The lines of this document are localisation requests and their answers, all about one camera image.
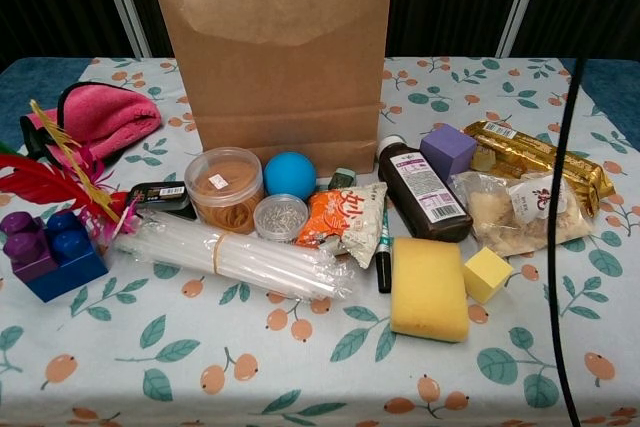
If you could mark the clear jar of rubber bands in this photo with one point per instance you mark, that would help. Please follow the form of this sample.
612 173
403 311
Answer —
225 192

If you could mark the purple foam cube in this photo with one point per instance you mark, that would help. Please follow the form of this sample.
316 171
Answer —
447 152

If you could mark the clear plastic packet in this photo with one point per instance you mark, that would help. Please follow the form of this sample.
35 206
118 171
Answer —
500 217

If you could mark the gold foil biscuit pack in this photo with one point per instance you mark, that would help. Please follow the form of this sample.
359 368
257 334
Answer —
525 152

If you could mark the brown paper bag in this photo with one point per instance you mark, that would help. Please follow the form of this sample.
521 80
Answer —
280 72

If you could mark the blue rubber ball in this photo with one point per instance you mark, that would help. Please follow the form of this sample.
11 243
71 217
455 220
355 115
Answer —
290 176

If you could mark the orange white snack packet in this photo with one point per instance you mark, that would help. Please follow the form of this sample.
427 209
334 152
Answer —
340 217

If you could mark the small clear jar of pins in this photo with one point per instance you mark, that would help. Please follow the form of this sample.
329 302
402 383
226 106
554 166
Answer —
280 219

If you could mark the brown medicine bottle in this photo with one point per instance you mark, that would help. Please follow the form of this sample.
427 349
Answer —
425 197

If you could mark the black marker pen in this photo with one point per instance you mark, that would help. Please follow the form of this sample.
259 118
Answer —
384 272

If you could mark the bundle of clear straws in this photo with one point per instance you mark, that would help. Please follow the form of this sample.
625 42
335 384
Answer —
225 252

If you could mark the yellow sponge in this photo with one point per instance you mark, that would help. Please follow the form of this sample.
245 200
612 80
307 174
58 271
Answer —
430 289

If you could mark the black tin with label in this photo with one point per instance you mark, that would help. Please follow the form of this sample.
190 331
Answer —
160 194

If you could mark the floral print tablecloth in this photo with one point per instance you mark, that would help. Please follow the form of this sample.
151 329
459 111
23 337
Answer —
250 347

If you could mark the yellow foam cube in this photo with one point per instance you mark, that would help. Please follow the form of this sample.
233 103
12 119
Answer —
487 274

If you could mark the pink cloth with black trim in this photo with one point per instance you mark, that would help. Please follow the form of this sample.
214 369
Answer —
110 117

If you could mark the blue purple toy block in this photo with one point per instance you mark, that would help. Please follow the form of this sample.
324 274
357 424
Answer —
55 267

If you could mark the colourful feather toy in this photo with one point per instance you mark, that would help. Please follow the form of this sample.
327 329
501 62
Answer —
40 182

